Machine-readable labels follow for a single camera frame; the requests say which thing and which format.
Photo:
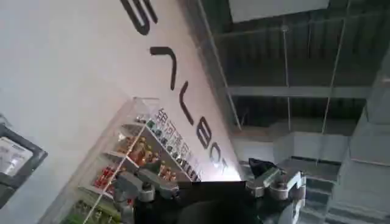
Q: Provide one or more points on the grey ventilation duct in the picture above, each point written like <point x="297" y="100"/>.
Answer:
<point x="365" y="170"/>

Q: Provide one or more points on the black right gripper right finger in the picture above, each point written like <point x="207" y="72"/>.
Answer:
<point x="274" y="182"/>

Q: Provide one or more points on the clear shelf with colourful goods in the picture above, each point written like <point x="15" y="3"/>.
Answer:
<point x="137" y="152"/>

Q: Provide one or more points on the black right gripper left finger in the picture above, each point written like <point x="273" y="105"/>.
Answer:
<point x="143" y="185"/>

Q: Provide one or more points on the white ceiling panel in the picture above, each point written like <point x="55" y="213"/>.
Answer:
<point x="277" y="9"/>

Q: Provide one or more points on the black box with pale label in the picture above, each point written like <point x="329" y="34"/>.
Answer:
<point x="18" y="164"/>

